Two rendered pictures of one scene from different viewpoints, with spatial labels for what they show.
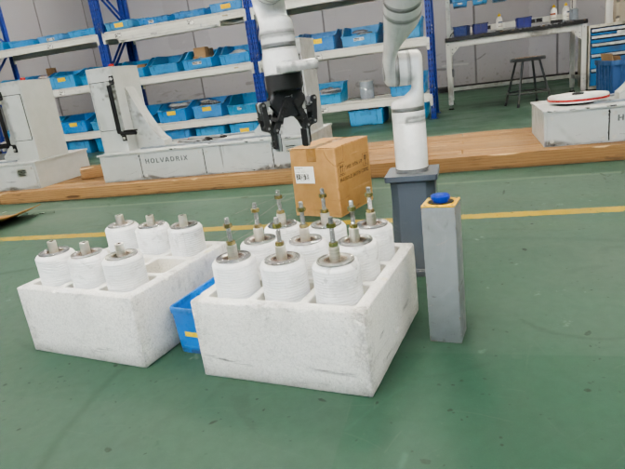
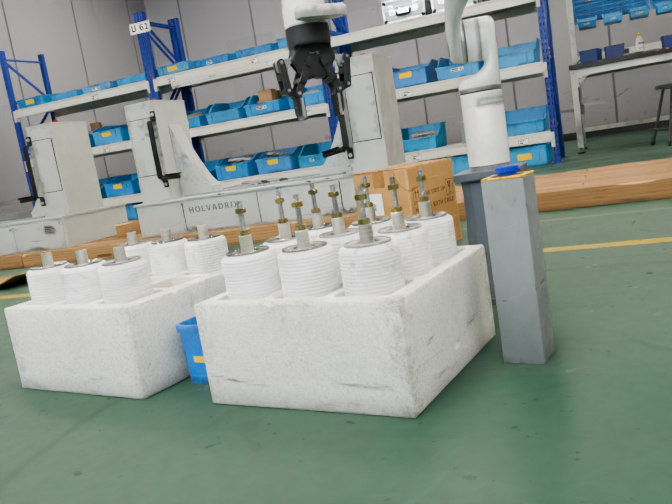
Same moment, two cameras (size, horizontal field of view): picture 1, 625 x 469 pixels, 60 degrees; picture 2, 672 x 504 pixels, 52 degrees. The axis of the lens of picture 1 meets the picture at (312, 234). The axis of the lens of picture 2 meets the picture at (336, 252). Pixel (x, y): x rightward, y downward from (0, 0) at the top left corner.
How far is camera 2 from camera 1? 23 cm
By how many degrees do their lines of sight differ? 10
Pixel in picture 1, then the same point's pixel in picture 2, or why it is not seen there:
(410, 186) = not seen: hidden behind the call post
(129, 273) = (128, 280)
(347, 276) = (380, 259)
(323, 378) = (352, 395)
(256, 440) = (257, 461)
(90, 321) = (82, 343)
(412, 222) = not seen: hidden behind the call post
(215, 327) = (222, 336)
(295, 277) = (318, 267)
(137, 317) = (134, 333)
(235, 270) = (247, 263)
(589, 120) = not seen: outside the picture
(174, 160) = (223, 207)
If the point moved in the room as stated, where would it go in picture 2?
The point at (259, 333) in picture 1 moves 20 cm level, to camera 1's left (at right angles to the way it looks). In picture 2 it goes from (273, 340) to (154, 356)
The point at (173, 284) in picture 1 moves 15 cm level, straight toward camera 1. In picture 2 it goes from (183, 300) to (182, 316)
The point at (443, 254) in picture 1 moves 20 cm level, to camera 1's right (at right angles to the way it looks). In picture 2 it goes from (512, 241) to (639, 223)
